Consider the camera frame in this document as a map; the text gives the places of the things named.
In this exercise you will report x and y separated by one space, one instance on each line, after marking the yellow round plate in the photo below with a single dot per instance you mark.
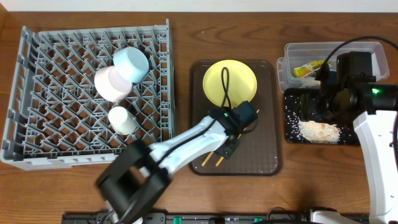
242 85

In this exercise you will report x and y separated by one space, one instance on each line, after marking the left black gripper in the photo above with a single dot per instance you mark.
229 146

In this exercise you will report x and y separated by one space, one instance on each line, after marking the food scraps in bowl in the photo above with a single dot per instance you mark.
318 132

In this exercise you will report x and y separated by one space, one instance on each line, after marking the black rectangular waste bin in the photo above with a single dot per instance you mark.
292 124

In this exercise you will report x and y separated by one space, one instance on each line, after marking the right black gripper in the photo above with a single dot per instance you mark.
310 107

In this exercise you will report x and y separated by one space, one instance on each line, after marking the dark brown serving tray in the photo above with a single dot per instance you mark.
260 152

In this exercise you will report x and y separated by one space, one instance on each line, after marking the grey plastic dishwasher rack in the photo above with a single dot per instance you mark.
56 118

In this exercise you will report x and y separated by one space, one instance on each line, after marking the light blue bowl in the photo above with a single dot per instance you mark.
131 64

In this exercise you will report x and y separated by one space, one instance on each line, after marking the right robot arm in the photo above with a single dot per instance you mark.
351 95

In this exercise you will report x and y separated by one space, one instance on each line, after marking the pink small bowl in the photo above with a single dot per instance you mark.
111 85

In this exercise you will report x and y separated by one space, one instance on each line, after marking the green orange snack wrapper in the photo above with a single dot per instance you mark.
308 69

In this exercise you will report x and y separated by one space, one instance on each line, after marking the white paper cup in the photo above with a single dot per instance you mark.
121 120

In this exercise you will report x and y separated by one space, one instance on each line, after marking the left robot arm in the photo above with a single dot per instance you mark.
136 179

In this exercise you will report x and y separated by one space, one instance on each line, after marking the clear plastic waste bin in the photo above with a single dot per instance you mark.
298 54

